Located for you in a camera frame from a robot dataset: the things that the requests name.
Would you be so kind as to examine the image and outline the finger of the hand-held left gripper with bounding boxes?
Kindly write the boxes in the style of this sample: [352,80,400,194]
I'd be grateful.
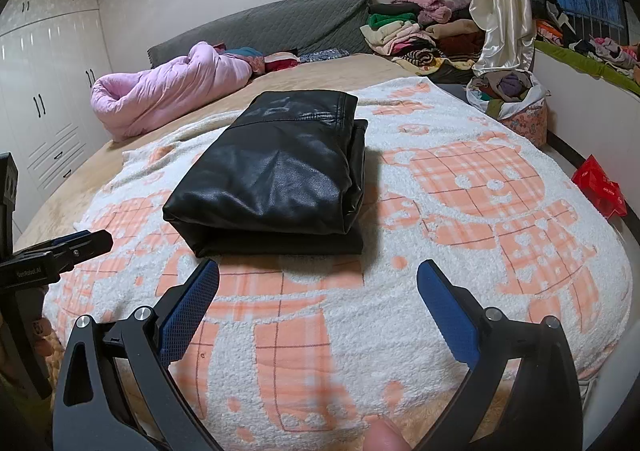
[17,230,93,254]
[47,229,114,273]

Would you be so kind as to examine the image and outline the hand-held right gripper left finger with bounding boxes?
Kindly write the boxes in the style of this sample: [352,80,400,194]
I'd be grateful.
[52,258,221,451]

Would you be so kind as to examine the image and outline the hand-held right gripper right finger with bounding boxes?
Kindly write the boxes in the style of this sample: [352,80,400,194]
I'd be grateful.
[416,259,586,451]

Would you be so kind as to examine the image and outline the black leather jacket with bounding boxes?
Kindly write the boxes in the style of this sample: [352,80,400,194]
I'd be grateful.
[162,90,370,259]

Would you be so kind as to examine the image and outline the pile of folded clothes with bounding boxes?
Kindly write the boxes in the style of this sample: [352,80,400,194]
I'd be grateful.
[361,0,488,72]

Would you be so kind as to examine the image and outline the row of small colourful clothes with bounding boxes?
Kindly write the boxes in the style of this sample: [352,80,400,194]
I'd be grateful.
[535,1,640,82]

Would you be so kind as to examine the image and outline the person's left hand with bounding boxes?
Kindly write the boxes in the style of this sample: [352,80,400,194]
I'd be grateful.
[30,316,61,357]

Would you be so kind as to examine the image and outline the person's right hand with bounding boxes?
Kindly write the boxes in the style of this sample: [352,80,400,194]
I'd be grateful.
[362,417,413,451]

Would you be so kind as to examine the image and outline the white and orange printed blanket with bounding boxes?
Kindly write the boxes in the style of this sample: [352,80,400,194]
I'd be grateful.
[42,78,633,451]

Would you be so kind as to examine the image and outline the white wardrobe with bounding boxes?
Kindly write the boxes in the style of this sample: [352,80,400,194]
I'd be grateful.
[0,0,113,242]

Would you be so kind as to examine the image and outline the pink quilt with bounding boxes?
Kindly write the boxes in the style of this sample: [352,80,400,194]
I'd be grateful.
[91,41,253,142]

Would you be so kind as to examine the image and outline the red box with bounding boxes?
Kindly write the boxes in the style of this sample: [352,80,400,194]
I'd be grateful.
[571,154,628,218]

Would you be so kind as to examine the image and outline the red garment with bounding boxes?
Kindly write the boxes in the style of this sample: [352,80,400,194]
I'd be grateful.
[265,54,301,73]

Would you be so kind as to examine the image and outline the green sill cushion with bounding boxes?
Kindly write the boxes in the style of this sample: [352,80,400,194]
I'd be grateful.
[534,38,640,97]

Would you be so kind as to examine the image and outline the grey padded headboard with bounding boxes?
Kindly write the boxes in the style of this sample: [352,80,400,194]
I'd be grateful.
[147,0,373,69]

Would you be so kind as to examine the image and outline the blue floral cloth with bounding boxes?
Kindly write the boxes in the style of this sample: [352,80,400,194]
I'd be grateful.
[300,48,351,63]

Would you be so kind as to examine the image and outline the cream satin curtain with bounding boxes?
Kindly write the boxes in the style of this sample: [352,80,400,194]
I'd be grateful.
[470,0,536,77]

